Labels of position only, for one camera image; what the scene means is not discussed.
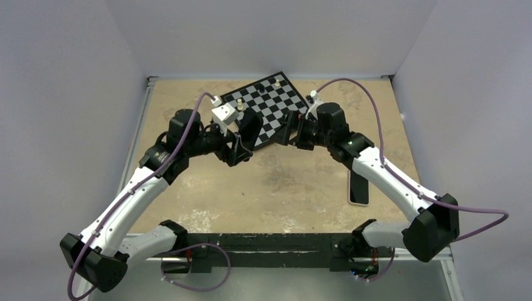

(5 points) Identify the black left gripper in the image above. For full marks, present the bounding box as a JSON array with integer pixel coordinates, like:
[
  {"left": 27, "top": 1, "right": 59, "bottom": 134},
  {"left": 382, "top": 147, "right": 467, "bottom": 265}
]
[{"left": 185, "top": 120, "right": 252, "bottom": 166}]

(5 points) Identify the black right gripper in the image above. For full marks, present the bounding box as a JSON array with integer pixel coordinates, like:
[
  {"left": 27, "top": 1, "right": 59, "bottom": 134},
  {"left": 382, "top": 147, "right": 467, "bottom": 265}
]
[{"left": 270, "top": 110, "right": 333, "bottom": 151}]

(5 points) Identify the black smartphone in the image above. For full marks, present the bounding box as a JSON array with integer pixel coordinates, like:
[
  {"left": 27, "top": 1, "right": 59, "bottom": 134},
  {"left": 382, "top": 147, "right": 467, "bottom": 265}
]
[{"left": 238, "top": 108, "right": 263, "bottom": 151}]

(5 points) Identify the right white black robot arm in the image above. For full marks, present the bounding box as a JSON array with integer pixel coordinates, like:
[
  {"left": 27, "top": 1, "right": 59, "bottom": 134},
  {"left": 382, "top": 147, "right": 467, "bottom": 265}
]
[{"left": 272, "top": 103, "right": 460, "bottom": 262}]

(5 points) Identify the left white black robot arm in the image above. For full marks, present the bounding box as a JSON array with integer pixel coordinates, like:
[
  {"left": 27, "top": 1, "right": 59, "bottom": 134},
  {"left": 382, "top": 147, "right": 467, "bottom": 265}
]
[{"left": 60, "top": 106, "right": 263, "bottom": 292}]

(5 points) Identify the phone in white case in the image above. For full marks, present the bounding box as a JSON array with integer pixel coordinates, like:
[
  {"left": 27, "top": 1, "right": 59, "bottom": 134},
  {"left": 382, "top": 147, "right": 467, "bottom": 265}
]
[{"left": 348, "top": 171, "right": 370, "bottom": 206}]

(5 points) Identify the black white chessboard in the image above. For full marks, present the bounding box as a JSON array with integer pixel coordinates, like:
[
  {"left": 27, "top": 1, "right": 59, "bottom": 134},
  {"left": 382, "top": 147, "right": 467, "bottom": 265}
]
[{"left": 220, "top": 71, "right": 309, "bottom": 150}]

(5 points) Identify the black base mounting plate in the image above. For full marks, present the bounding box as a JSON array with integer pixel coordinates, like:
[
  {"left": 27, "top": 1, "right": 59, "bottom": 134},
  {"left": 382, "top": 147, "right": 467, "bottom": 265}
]
[{"left": 146, "top": 232, "right": 393, "bottom": 275}]

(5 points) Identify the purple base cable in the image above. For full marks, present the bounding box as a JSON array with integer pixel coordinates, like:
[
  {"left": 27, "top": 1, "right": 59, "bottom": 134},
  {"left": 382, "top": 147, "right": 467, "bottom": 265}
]
[{"left": 159, "top": 241, "right": 231, "bottom": 292}]

